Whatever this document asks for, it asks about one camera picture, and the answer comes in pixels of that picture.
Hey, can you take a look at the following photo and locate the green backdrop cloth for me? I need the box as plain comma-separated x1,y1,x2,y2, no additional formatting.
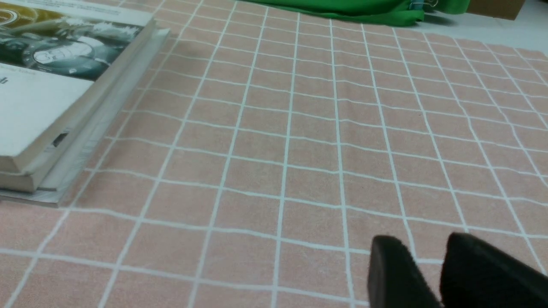
253,0,470,27

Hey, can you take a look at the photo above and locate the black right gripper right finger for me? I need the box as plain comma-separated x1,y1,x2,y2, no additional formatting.
440,232,548,308

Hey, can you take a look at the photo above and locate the pink checkered tablecloth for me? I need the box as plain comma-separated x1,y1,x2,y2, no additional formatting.
1,0,547,308

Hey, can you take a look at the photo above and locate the brown cardboard box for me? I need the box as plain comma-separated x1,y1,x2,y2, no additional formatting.
467,0,526,20

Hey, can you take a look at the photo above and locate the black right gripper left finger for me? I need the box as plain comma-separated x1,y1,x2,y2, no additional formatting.
367,235,441,308

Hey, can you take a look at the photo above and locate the top book autonomous driving cover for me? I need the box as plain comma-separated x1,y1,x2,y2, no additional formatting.
0,0,155,173

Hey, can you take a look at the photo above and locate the middle book under top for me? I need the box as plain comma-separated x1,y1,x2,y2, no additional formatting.
0,23,170,193

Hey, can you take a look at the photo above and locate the bottom thin book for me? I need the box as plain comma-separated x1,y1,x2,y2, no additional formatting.
1,65,147,208

